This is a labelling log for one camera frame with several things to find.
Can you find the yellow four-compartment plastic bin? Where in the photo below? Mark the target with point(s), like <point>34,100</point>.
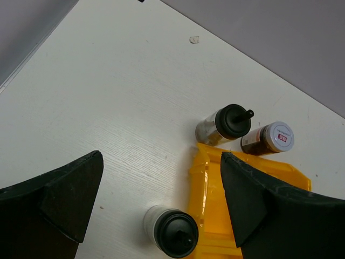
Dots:
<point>207,203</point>

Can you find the white powder jar black lid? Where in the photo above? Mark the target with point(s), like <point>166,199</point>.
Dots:
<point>173,231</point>

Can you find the brown jar white lid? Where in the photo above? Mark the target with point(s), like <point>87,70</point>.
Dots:
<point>273,138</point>

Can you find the small torn tape scrap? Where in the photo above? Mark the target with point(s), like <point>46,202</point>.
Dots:
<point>194,39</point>

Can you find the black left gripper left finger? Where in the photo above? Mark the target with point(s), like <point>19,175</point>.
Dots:
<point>47,216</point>

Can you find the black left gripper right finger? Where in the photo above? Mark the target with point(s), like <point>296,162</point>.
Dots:
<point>272,219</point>

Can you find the glass spice jar black lid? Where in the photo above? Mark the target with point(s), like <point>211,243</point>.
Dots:
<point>227,124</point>

